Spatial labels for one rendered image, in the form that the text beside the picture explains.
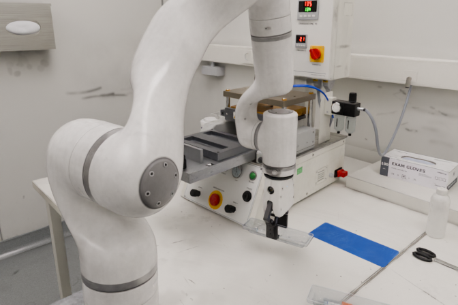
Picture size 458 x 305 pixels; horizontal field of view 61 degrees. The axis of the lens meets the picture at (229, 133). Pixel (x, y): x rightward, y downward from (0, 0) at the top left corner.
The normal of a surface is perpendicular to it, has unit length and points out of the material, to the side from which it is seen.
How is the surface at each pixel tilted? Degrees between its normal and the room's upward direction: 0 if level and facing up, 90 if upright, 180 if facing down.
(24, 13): 90
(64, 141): 52
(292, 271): 0
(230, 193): 65
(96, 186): 91
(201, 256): 0
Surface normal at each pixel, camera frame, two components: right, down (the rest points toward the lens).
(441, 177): -0.69, 0.21
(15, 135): 0.66, 0.21
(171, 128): 0.84, -0.27
